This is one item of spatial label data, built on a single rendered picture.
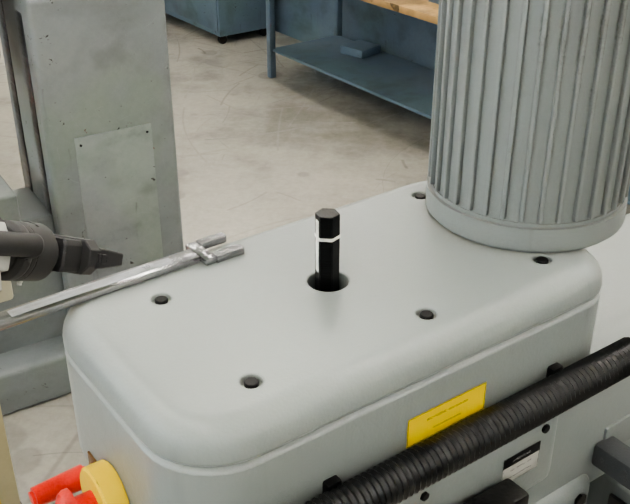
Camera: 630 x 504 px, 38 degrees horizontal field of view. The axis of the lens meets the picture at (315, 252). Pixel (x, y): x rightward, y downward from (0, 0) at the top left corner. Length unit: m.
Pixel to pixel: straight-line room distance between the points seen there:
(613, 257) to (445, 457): 0.48
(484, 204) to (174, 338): 0.32
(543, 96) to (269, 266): 0.29
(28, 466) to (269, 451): 2.94
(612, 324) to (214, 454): 0.53
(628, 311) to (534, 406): 0.27
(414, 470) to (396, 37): 6.64
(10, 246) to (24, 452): 2.41
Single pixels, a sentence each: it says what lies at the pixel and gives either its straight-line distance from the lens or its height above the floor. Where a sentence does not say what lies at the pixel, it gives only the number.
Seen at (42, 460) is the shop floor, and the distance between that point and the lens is 3.62.
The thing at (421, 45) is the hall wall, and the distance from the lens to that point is 7.10.
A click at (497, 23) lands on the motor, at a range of 0.82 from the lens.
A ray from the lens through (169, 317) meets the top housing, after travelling 0.78.
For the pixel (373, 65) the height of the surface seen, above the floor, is 0.23.
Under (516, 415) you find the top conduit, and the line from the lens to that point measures 0.83.
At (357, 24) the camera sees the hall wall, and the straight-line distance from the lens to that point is 7.67.
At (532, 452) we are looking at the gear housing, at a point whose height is 1.69.
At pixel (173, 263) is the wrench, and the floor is 1.90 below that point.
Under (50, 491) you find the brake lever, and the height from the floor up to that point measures 1.71.
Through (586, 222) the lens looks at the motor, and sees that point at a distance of 0.90.
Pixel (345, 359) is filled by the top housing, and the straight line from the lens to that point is 0.72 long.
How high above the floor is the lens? 2.31
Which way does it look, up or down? 29 degrees down
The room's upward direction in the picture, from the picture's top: straight up
